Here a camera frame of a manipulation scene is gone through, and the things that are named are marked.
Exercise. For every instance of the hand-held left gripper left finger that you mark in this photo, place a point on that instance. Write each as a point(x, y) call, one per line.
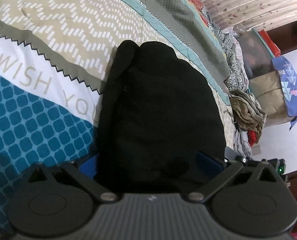
point(88, 166)

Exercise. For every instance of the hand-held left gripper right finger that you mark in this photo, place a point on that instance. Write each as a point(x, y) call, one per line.
point(209, 163)

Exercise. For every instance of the black pants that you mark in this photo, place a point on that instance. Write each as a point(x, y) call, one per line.
point(158, 105)

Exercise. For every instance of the light grey cloth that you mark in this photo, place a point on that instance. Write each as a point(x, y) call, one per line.
point(242, 142)

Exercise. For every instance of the red cloth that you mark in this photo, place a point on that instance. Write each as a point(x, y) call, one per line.
point(253, 137)

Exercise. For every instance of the olive crumpled cloth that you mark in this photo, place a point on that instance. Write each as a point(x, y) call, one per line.
point(246, 110)

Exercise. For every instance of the cardboard box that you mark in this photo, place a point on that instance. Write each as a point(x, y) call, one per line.
point(266, 97)

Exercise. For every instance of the beige zigzag printed bedsheet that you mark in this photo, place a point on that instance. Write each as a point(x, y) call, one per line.
point(38, 105)

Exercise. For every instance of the grey floral cloth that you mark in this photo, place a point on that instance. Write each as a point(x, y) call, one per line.
point(232, 57)

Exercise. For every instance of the clear plastic storage box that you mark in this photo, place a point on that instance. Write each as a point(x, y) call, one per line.
point(256, 55)

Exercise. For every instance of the brown wooden cabinet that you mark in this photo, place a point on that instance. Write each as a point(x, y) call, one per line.
point(293, 35)

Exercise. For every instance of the teal grey checked quilt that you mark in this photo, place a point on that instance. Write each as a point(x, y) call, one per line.
point(168, 5)

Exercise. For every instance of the beige leaf print curtain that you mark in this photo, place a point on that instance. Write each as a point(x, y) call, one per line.
point(251, 2)

